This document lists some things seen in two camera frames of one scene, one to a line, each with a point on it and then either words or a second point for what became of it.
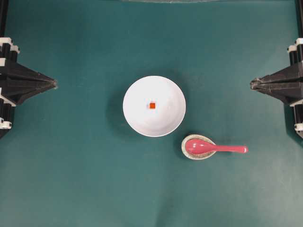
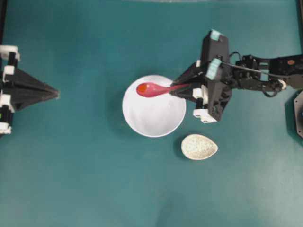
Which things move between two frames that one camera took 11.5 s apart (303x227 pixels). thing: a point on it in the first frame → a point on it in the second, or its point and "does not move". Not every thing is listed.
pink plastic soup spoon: x=201 y=147 → x=150 y=90
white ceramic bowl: x=154 y=106 does not move
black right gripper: x=288 y=91 → x=213 y=96
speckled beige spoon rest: x=195 y=156 does not move
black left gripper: x=16 y=91 → x=25 y=90
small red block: x=152 y=105 → x=142 y=88
